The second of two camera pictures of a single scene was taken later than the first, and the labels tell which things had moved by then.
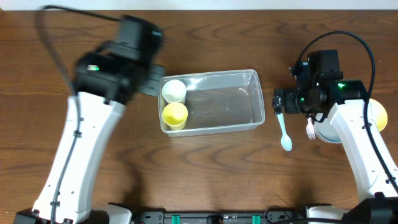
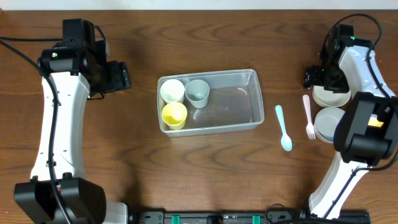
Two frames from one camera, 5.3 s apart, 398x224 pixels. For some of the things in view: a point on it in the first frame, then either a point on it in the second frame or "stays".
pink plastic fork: (310, 129) stays
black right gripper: (278, 101) → (311, 77)
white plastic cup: (173, 91) stays
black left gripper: (154, 80) → (121, 76)
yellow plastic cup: (175, 115) stays
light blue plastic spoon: (285, 140) stays
